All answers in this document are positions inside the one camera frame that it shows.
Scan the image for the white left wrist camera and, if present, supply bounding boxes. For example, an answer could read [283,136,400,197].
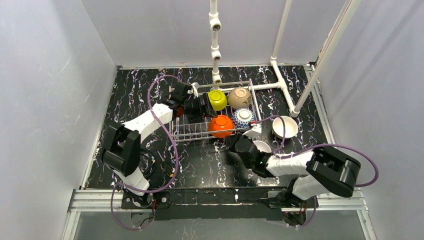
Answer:
[191,82,200,98]

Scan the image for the cream white bowl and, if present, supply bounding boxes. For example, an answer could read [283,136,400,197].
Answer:
[272,116,299,139]

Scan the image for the coiled black cable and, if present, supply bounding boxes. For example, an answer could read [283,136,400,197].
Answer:
[139,149,157,182]

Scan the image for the yellow-green bowl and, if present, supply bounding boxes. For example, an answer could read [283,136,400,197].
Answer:
[207,89,228,112]

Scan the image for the white PVC pipe frame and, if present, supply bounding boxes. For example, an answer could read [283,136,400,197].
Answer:
[218,0,305,105]

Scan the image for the purple cable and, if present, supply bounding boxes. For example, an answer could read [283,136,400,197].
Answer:
[110,74,183,231]
[253,115,380,229]

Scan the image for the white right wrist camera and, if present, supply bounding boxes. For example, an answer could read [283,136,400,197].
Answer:
[242,123,262,139]

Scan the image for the aluminium extrusion frame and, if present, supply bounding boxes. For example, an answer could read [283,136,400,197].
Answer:
[64,67,377,240]

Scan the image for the white PVC camera post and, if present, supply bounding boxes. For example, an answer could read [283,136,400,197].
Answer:
[208,0,222,90]

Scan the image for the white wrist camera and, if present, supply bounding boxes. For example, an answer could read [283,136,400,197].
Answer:
[191,82,200,98]
[242,123,262,139]

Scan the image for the white diagonal PVC pole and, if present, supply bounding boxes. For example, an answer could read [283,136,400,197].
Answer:
[290,0,361,118]

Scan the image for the blue patterned bowl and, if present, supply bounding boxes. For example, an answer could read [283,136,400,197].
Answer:
[231,108,256,129]

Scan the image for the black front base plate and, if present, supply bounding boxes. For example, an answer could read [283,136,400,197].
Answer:
[121,186,316,221]

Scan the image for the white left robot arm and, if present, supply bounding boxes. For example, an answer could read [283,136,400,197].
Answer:
[100,82,217,196]

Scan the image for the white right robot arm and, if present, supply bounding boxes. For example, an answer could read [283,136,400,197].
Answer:
[229,135,361,204]

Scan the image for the beige floral bowl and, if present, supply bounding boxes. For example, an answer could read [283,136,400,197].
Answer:
[227,87,251,110]

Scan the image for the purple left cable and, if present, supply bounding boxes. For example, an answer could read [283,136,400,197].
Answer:
[110,74,183,231]

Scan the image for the black yellow screwdriver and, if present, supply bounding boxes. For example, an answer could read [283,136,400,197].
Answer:
[156,150,174,178]

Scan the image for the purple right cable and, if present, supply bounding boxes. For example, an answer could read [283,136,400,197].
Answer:
[253,115,380,229]

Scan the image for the white bowl under green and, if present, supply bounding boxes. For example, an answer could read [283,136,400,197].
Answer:
[253,140,273,153]

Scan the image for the white wire dish rack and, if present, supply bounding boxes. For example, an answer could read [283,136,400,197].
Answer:
[168,80,262,142]

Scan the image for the orange bowl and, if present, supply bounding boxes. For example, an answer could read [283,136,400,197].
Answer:
[208,114,235,139]

